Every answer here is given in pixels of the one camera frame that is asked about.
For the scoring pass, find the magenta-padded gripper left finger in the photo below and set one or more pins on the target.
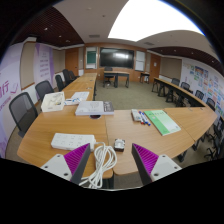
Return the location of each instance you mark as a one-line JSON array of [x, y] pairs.
[[76, 160]]

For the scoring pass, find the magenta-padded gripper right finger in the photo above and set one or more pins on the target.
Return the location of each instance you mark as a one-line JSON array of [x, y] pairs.
[[146, 160]]

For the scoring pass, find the dark charger with orange ports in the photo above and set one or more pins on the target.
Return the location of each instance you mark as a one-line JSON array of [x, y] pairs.
[[119, 145]]

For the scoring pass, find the white power strip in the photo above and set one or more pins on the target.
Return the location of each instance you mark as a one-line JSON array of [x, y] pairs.
[[71, 141]]

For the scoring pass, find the green notebook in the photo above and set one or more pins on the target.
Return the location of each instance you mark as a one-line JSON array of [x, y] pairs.
[[162, 122]]

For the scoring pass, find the blue-capped marker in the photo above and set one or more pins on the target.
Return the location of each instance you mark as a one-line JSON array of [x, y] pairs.
[[146, 119]]

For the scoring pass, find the red-capped marker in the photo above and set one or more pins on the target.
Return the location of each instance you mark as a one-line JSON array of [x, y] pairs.
[[142, 118]]

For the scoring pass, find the white whiteboard eraser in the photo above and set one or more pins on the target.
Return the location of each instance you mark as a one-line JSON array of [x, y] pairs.
[[135, 115]]

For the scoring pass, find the white book with dark spine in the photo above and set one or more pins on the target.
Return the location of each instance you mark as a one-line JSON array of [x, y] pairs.
[[91, 108]]

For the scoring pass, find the small blue and white pack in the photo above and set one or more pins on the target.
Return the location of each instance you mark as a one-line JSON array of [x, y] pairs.
[[70, 102]]

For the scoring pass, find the white open cardboard box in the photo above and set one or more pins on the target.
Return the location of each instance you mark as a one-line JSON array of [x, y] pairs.
[[52, 101]]

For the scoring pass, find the white printed paper sheet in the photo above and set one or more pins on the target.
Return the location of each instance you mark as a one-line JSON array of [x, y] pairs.
[[80, 96]]

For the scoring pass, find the large black mesh office chair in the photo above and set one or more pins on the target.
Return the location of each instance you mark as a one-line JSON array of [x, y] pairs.
[[22, 110]]

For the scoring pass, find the long wooden desk row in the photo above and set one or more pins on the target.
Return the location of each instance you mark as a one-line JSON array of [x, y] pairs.
[[176, 89]]

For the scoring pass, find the row of black chairs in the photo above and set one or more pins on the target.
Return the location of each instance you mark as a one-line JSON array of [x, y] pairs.
[[66, 77]]

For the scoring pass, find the group of black office chairs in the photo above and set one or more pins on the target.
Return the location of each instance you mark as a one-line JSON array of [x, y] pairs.
[[208, 103]]

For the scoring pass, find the small wooden side table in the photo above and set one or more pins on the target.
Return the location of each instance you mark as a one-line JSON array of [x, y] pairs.
[[144, 74]]

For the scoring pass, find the dark-legged wooden desk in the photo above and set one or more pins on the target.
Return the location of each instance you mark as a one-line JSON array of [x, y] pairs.
[[116, 73]]

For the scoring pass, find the narrow wooden door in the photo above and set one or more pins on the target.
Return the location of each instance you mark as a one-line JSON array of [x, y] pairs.
[[155, 66]]

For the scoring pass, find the black swivel chair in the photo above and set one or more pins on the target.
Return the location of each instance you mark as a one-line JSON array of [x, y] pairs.
[[108, 69]]

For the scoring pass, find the white banner with pink lettering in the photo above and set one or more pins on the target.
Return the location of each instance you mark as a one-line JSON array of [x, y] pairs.
[[8, 90]]

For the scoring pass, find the large bright ceiling light panel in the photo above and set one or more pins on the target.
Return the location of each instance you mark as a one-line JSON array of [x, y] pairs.
[[150, 20]]

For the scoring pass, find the colourful wall poster display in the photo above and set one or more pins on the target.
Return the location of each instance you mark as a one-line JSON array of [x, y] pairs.
[[205, 83]]

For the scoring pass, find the white wall whiteboard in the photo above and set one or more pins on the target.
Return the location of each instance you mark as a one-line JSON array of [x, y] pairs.
[[140, 60]]

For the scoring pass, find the purple and white wall banner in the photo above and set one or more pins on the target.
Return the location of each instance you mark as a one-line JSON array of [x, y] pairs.
[[43, 63]]

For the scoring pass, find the green and white wall board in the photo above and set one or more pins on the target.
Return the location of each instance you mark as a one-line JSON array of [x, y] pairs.
[[91, 57]]

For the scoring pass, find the large black wall screen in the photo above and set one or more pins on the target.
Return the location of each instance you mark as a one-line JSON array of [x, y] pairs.
[[116, 57]]

